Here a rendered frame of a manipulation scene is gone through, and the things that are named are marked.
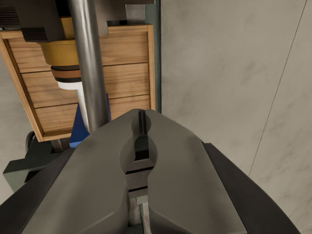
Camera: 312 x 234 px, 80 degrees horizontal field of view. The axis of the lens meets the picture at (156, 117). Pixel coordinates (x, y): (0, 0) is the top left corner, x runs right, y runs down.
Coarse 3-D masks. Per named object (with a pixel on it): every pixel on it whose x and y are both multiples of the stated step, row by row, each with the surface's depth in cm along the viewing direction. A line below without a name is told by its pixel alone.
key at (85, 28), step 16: (80, 0) 9; (80, 16) 9; (96, 16) 10; (80, 32) 9; (96, 32) 10; (80, 48) 9; (96, 48) 10; (80, 64) 10; (96, 64) 10; (96, 80) 10; (96, 96) 10; (96, 112) 10; (96, 128) 10
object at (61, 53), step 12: (72, 24) 26; (72, 36) 27; (48, 48) 27; (60, 48) 26; (72, 48) 27; (48, 60) 28; (60, 60) 27; (72, 60) 27; (60, 72) 29; (72, 72) 29
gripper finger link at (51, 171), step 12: (60, 156) 8; (48, 168) 7; (60, 168) 7; (36, 180) 7; (48, 180) 7; (24, 192) 6; (36, 192) 6; (12, 204) 6; (24, 204) 6; (36, 204) 6; (0, 216) 6; (12, 216) 6; (24, 216) 6; (0, 228) 5; (12, 228) 5
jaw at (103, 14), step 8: (96, 0) 26; (104, 0) 27; (112, 0) 27; (120, 0) 27; (128, 0) 27; (136, 0) 28; (144, 0) 28; (152, 0) 28; (96, 8) 27; (104, 8) 27; (112, 8) 27; (120, 8) 28; (104, 16) 28; (112, 16) 28; (120, 16) 28; (104, 24) 28; (104, 32) 29
